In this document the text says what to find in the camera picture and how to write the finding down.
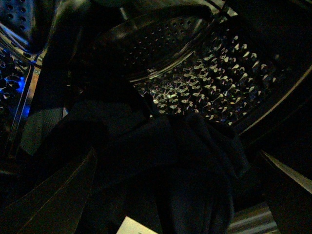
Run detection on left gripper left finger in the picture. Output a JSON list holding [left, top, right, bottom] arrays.
[[0, 148, 97, 234]]

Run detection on dark navy knit garment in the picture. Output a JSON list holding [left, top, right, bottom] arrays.
[[23, 100, 249, 234]]

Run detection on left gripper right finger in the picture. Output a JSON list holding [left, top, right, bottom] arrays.
[[259, 151, 312, 234]]

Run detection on stainless steel perforated drum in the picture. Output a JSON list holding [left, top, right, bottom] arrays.
[[0, 0, 312, 158]]

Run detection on grey rubber door gasket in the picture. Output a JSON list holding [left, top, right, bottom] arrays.
[[227, 202, 280, 234]]

